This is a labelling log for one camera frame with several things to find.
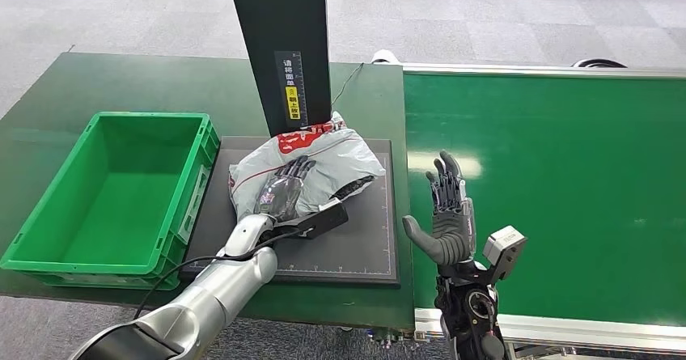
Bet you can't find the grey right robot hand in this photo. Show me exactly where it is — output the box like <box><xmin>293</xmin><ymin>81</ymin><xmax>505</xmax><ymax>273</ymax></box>
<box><xmin>401</xmin><ymin>150</ymin><xmax>477</xmax><ymax>267</ymax></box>

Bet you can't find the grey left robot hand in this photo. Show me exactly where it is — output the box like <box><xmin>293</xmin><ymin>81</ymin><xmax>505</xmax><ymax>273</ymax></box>
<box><xmin>254</xmin><ymin>155</ymin><xmax>318</xmax><ymax>225</ymax></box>

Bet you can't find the grey plastic package red print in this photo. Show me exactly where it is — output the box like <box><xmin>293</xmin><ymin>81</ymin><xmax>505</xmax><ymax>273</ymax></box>
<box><xmin>228</xmin><ymin>111</ymin><xmax>387</xmax><ymax>222</ymax></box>

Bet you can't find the green conveyor belt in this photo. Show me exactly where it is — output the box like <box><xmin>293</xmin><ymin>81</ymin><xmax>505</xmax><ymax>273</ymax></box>
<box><xmin>403</xmin><ymin>62</ymin><xmax>686</xmax><ymax>354</ymax></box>

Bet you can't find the black scale platform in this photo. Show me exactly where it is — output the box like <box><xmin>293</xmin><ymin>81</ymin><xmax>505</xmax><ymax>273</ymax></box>
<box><xmin>179</xmin><ymin>135</ymin><xmax>401</xmax><ymax>287</ymax></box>

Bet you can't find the black scanner column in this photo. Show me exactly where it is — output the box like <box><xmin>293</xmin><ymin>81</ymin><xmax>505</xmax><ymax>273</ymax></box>
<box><xmin>225</xmin><ymin>0</ymin><xmax>333</xmax><ymax>138</ymax></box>

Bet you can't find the green plastic crate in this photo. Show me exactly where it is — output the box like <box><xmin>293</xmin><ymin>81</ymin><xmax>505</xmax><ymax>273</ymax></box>
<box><xmin>0</xmin><ymin>112</ymin><xmax>222</xmax><ymax>292</ymax></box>

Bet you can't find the dark green table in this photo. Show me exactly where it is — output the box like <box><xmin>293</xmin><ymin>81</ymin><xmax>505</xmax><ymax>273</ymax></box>
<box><xmin>0</xmin><ymin>52</ymin><xmax>417</xmax><ymax>331</ymax></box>

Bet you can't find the black round floor object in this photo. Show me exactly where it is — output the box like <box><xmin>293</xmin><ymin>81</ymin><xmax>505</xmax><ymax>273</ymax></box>
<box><xmin>570</xmin><ymin>57</ymin><xmax>629</xmax><ymax>70</ymax></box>

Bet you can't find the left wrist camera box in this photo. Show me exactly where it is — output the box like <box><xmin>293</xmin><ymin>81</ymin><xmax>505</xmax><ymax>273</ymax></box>
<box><xmin>289</xmin><ymin>197</ymin><xmax>350</xmax><ymax>241</ymax></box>

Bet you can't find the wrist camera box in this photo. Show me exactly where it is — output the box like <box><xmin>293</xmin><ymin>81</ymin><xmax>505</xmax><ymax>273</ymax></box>
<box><xmin>289</xmin><ymin>197</ymin><xmax>350</xmax><ymax>241</ymax></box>
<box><xmin>482</xmin><ymin>225</ymin><xmax>528</xmax><ymax>284</ymax></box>

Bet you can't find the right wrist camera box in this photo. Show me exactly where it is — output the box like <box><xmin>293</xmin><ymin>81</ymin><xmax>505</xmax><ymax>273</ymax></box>
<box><xmin>482</xmin><ymin>225</ymin><xmax>528</xmax><ymax>284</ymax></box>

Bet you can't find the thin black machine cable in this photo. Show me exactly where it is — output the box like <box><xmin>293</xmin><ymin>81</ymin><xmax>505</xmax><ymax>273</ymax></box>
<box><xmin>330</xmin><ymin>61</ymin><xmax>366</xmax><ymax>110</ymax></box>

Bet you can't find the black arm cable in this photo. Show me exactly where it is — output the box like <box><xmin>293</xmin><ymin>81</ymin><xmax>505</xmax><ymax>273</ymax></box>
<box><xmin>132</xmin><ymin>227</ymin><xmax>304</xmax><ymax>321</ymax></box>

